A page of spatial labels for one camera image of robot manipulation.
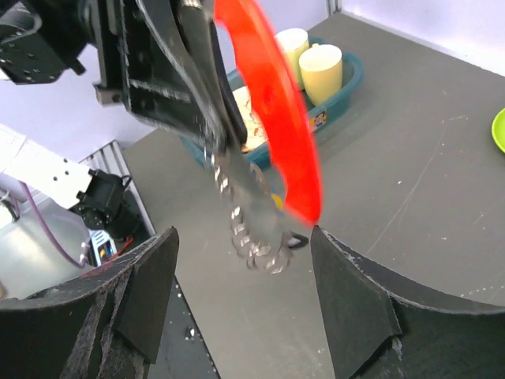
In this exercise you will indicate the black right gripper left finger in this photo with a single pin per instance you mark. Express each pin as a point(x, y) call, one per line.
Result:
point(106, 323)

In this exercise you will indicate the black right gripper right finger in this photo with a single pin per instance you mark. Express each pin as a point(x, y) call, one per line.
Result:
point(380, 324)

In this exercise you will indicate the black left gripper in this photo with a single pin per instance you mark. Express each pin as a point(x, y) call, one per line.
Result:
point(40, 40)

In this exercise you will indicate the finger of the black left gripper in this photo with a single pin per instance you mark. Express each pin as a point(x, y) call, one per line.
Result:
point(232, 109)

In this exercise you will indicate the red-handled metal key holder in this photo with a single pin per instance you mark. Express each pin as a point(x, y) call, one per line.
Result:
point(258, 231)

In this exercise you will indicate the yellow key tag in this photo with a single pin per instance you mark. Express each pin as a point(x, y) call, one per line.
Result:
point(278, 202)

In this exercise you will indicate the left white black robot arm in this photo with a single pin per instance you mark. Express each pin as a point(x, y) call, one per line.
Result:
point(58, 177)

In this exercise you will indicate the pale green mug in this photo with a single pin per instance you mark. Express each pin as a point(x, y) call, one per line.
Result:
point(293, 43)

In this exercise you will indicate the mustard yellow mug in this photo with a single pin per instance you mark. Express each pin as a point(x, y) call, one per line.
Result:
point(321, 69)

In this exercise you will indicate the teal plastic basin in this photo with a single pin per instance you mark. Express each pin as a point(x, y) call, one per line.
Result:
point(319, 116)

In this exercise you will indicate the lime green plate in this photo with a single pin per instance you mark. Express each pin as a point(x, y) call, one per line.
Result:
point(498, 130)

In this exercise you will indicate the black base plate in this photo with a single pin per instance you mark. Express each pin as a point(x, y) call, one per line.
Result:
point(183, 353)

